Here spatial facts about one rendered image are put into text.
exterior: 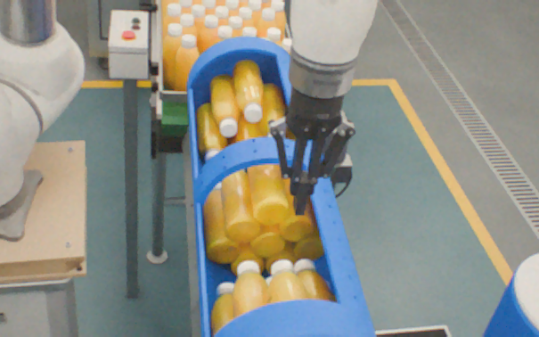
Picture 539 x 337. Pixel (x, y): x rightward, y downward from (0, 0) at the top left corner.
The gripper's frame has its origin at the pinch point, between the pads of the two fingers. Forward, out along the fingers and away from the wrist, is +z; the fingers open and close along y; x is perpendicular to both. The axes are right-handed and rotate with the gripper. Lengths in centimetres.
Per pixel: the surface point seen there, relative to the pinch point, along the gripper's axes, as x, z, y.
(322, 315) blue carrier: -16.5, 9.5, 1.8
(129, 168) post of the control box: 91, 70, -32
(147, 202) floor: 142, 132, -28
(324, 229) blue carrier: 2.9, 11.1, 6.0
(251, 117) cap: 46.4, 18.5, -1.7
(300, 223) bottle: 14.2, 20.5, 4.8
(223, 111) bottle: 50, 20, -8
